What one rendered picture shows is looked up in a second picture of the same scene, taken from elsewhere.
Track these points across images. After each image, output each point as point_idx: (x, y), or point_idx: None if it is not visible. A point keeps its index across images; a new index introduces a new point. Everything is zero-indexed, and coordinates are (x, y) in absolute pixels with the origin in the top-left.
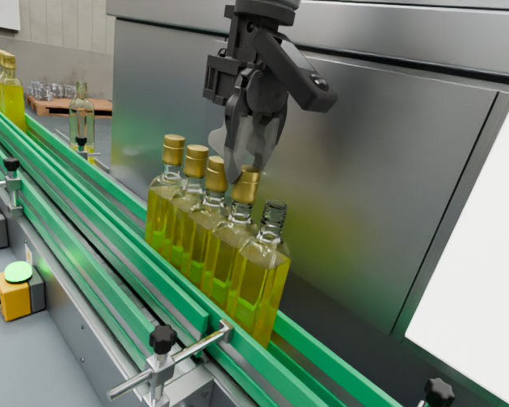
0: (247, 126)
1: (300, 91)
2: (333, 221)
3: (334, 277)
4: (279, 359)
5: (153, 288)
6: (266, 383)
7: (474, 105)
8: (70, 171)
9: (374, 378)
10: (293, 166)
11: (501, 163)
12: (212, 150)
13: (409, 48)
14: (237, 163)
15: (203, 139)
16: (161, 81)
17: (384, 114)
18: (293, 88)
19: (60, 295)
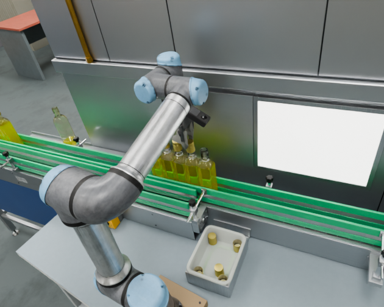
0: (185, 133)
1: (200, 123)
2: (221, 140)
3: (229, 156)
4: (223, 190)
5: (169, 190)
6: (223, 199)
7: (248, 100)
8: (77, 156)
9: (255, 180)
10: (199, 125)
11: (261, 114)
12: None
13: (223, 84)
14: (186, 144)
15: None
16: (111, 98)
17: (224, 105)
18: (197, 122)
19: (134, 209)
